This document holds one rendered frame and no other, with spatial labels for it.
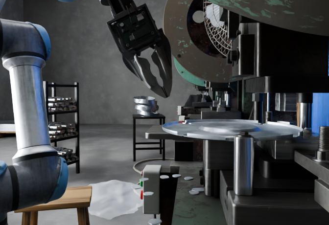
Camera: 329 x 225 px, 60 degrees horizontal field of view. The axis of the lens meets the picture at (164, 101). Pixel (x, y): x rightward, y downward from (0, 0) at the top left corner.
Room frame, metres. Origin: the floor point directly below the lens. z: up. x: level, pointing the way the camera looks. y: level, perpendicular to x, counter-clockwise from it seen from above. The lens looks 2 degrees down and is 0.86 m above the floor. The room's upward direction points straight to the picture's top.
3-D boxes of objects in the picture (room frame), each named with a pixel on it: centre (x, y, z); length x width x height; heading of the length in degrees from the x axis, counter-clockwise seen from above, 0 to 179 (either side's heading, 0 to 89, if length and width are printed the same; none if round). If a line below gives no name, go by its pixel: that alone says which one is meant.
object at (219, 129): (0.62, -0.14, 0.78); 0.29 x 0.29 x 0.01
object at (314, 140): (0.60, -0.26, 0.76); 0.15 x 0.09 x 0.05; 175
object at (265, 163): (0.60, -0.27, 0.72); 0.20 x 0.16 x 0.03; 175
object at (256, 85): (0.60, -0.27, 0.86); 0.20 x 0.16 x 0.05; 175
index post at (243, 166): (0.44, -0.12, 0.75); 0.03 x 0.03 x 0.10; 85
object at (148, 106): (3.68, 0.21, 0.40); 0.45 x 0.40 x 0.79; 7
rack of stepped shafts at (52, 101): (2.84, 1.15, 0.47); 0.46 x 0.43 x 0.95; 65
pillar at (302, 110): (0.68, -0.33, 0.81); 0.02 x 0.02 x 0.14
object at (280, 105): (0.60, -0.26, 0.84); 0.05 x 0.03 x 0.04; 175
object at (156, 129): (0.62, -0.09, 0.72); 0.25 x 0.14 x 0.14; 85
